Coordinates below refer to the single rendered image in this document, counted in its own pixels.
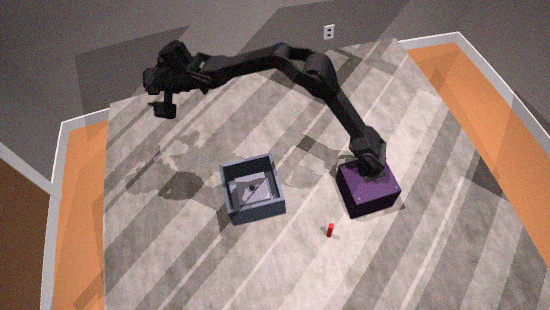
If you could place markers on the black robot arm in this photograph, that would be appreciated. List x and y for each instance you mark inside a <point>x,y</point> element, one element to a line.
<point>318,77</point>

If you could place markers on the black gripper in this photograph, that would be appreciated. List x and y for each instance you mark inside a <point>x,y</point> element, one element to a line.
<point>166,109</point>

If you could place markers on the dark red peg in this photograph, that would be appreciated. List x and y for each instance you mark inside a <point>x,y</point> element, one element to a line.
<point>330,230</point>

